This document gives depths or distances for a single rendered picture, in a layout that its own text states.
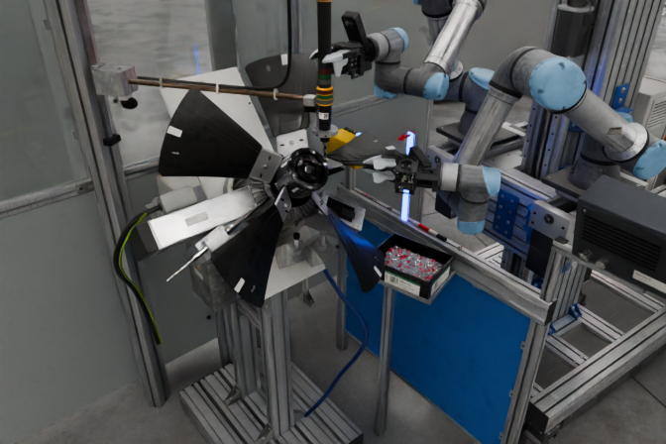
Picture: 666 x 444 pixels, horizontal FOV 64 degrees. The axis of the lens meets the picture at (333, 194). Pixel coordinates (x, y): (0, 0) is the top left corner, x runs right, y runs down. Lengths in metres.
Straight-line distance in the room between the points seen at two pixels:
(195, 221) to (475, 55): 4.41
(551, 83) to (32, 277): 1.70
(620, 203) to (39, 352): 1.92
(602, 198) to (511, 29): 4.42
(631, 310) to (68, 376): 2.38
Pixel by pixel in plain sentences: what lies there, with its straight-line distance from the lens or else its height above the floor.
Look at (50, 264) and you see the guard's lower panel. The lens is 2.07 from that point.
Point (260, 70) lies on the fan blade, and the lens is 1.54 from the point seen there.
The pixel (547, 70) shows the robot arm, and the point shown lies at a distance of 1.37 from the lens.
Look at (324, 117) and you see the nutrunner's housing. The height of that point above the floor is 1.33.
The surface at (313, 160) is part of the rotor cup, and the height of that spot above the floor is 1.24.
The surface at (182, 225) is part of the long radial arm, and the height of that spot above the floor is 1.11.
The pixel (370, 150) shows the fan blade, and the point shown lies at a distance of 1.57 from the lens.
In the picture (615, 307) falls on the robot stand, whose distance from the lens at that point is 2.78.
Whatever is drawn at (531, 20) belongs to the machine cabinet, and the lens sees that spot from 5.82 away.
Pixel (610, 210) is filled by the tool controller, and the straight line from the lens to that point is 1.34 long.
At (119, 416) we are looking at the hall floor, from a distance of 2.49.
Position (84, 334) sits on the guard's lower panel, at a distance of 2.27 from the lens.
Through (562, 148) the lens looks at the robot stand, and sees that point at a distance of 2.03.
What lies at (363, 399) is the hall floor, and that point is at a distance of 2.39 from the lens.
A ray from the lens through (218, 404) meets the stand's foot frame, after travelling 2.31.
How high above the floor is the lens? 1.84
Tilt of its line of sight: 30 degrees down
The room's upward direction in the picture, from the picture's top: straight up
